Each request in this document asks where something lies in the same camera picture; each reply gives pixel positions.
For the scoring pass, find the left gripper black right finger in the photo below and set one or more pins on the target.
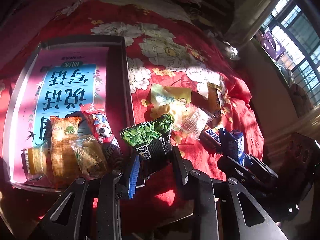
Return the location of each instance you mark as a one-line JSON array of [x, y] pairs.
[[222, 209]]

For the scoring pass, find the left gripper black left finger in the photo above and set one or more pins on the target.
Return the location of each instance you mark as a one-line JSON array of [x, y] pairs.
[[90, 209]]

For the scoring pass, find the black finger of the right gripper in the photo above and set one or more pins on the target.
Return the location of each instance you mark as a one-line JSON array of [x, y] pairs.
[[254, 172]]

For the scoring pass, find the blue biscuit packet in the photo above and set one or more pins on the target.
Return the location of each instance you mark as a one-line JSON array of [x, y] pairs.
[[232, 144]]

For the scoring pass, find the long orange cracker packet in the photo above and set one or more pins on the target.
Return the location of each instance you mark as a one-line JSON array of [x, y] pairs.
[[65, 167]]

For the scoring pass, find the yellow round biscuit packet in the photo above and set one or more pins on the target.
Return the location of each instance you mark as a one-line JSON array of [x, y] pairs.
[[34, 161]]

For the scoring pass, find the green pea snack packet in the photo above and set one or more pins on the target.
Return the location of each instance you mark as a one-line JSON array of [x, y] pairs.
[[150, 139]]

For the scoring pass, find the red cartoon snack packet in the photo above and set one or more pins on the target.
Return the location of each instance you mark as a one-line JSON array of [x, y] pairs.
[[101, 130]]

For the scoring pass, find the clear pastry packet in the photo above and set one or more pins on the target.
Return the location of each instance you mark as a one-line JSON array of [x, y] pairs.
[[89, 156]]

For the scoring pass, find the snickers bar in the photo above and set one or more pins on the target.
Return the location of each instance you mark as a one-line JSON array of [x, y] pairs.
[[210, 138]]

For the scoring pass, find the brown gold candy wrapper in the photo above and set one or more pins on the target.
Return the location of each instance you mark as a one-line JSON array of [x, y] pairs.
[[214, 100]]

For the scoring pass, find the clear small snack bag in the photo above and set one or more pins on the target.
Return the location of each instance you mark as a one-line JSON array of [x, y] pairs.
[[195, 120]]

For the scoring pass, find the yellow white candy packet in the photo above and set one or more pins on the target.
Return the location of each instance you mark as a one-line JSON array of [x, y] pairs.
[[169, 100]]

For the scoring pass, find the purple hanging garment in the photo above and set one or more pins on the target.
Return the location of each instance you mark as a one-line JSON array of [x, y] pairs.
[[272, 46]]

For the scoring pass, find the window with grille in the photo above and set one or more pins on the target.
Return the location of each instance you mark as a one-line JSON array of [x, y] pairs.
[[291, 27]]

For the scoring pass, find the pink blue book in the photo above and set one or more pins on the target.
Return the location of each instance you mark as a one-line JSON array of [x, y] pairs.
[[57, 83]]

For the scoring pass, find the grey metal tray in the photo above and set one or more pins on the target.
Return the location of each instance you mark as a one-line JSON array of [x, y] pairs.
[[118, 103]]

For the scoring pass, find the red floral bedspread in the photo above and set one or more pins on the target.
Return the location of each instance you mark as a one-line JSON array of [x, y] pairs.
[[161, 50]]

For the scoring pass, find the beige curtain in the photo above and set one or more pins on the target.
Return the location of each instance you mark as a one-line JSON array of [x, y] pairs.
[[248, 17]]

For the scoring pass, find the maroon folded quilt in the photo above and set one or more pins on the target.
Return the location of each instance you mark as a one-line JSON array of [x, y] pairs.
[[25, 23]]

